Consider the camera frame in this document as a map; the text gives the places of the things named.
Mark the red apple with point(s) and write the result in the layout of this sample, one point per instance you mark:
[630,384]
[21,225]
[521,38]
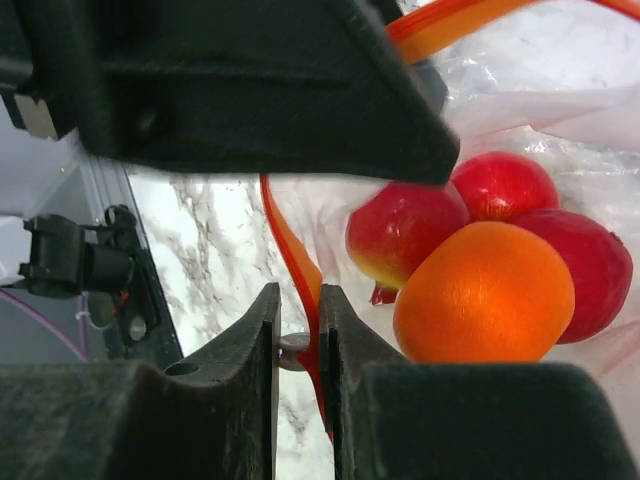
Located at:
[389,237]
[500,185]
[601,267]

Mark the clear orange-zipper zip bag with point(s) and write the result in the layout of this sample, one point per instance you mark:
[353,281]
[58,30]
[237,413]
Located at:
[557,81]

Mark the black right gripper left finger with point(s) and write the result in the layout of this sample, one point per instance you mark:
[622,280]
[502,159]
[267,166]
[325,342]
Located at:
[211,415]

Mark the orange fruit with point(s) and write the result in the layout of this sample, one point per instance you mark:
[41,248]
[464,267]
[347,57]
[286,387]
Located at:
[492,292]

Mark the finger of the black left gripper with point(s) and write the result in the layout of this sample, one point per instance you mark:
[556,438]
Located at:
[221,87]

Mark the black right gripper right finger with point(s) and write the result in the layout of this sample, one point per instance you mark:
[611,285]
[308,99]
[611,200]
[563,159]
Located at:
[393,419]

